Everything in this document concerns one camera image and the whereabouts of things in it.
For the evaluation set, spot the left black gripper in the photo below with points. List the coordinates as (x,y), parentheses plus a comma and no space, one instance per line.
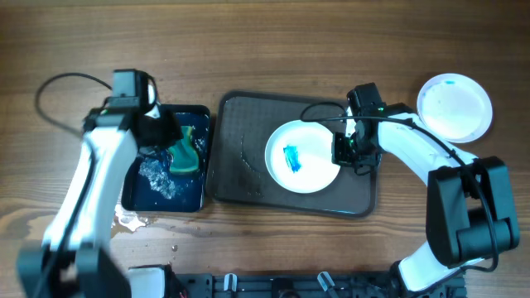
(174,129)

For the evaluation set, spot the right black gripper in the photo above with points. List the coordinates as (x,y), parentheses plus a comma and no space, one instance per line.
(340,156)

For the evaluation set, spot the green yellow sponge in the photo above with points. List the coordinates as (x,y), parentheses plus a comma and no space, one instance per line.
(184,156)

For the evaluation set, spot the white plate with blue stain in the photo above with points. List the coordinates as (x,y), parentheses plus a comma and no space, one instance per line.
(298,157)

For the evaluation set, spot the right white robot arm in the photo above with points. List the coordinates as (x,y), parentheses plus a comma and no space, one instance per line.
(470,210)

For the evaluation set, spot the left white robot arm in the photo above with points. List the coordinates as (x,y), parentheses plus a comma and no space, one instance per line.
(73,260)

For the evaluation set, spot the dark blue water tray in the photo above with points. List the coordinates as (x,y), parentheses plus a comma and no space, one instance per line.
(151,185)

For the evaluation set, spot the dark grey serving tray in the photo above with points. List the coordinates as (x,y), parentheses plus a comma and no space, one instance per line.
(237,172)

